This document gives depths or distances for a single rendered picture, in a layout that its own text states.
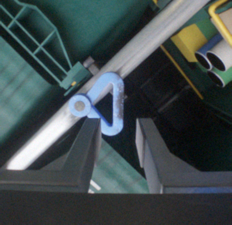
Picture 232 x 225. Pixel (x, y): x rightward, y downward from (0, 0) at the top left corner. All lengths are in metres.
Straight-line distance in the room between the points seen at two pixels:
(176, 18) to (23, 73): 0.27
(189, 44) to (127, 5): 0.39
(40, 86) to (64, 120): 0.09
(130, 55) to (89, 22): 0.08
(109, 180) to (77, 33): 0.29
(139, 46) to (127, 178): 0.26
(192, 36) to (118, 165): 0.49
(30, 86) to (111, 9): 0.19
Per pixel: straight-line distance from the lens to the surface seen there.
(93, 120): 0.15
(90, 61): 0.25
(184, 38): 0.65
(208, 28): 0.68
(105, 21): 0.29
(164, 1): 0.49
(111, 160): 0.35
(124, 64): 0.25
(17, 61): 0.35
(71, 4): 0.30
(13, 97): 0.36
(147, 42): 0.25
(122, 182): 0.38
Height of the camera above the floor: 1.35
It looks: 12 degrees up
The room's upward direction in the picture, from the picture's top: 131 degrees counter-clockwise
